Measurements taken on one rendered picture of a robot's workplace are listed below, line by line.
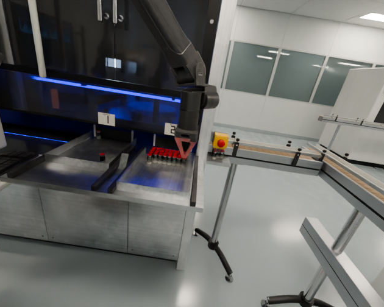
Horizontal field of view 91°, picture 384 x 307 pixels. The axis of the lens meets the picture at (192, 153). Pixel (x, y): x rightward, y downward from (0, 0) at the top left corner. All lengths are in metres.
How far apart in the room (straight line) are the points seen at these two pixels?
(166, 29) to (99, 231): 1.28
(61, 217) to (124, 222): 0.42
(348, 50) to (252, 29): 2.48
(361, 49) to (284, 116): 2.28
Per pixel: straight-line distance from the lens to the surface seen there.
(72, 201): 1.41
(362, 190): 1.15
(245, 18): 5.76
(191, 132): 0.53
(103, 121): 1.07
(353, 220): 1.24
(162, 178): 0.79
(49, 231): 1.68
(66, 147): 1.05
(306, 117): 6.37
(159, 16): 0.49
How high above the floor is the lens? 1.29
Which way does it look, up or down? 23 degrees down
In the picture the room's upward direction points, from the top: 9 degrees clockwise
